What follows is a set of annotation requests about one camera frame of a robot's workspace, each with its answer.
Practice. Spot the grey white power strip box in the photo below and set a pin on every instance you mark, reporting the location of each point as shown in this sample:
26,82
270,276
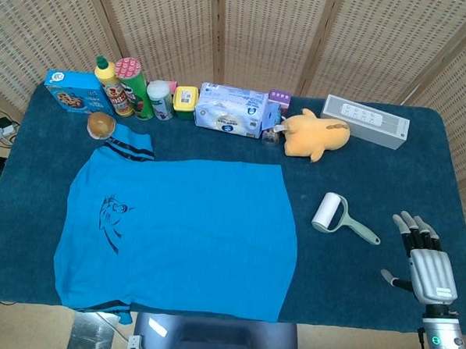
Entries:
365,119

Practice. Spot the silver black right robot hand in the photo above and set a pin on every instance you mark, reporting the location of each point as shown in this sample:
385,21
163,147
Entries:
433,271

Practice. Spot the blue cookie box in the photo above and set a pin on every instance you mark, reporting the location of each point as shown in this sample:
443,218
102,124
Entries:
71,95

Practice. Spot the dark blue robot torso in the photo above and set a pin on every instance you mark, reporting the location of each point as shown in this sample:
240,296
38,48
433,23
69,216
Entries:
209,337

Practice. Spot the shiny metal base plate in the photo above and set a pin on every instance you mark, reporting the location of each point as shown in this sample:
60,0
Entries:
91,335

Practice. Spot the woven rattan folding screen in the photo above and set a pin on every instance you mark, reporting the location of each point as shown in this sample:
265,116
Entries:
264,27

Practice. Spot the green chips can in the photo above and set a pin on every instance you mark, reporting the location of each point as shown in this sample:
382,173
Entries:
139,95

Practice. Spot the yellow bottle with green cap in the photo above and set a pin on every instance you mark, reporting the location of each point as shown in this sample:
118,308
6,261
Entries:
114,94

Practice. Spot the blue t-shirt with black print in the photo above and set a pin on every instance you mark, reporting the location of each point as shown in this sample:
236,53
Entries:
175,238

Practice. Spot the white blue tissue pack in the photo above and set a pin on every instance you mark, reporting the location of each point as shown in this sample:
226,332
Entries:
228,111

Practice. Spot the white and green can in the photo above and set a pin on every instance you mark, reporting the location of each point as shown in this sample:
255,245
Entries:
160,100

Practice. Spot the yellow plush toy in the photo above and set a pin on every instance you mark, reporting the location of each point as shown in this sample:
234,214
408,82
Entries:
317,136

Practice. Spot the small clear jar of nuts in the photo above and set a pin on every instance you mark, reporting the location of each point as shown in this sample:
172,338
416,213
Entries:
272,138

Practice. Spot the purple box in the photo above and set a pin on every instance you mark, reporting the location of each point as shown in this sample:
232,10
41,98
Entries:
280,99

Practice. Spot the green container with yellow lid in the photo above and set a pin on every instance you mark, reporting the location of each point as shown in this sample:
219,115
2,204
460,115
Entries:
185,101

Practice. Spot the orange jelly cup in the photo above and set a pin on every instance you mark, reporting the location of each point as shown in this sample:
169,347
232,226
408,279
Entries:
100,124

